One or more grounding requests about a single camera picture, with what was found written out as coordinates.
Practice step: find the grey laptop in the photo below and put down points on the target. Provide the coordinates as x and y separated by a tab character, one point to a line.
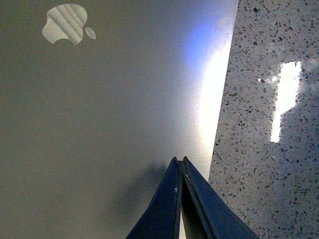
96	98

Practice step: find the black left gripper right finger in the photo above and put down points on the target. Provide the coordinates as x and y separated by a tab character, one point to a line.
205	214

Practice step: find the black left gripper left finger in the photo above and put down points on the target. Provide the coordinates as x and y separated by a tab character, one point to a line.
161	219

